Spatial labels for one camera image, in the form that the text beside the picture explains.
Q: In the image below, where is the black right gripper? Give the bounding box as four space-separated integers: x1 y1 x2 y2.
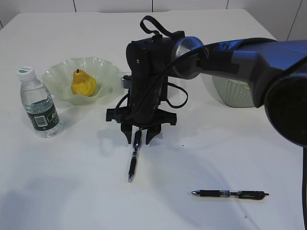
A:
106 100 177 145

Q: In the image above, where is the black gel pen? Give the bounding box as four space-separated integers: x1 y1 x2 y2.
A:
191 190 269 200
128 129 142 183

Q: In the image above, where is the yellow pear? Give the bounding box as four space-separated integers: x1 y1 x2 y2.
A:
71 69 97 97

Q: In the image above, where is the clear plastic water bottle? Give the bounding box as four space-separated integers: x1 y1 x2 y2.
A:
17 66 61 138

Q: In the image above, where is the black gel pen bottom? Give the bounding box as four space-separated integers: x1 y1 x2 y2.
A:
191 190 269 200

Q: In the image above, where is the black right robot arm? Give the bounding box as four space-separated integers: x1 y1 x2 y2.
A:
106 37 307 147

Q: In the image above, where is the black square pen holder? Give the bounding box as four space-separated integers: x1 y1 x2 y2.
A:
159 76 168 103

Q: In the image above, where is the green wavy glass plate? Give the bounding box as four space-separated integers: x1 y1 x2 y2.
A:
42 57 120 105

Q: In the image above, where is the green woven plastic basket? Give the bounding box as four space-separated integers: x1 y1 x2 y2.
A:
212 76 254 108

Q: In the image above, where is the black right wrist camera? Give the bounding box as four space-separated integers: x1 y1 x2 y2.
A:
121 75 131 89

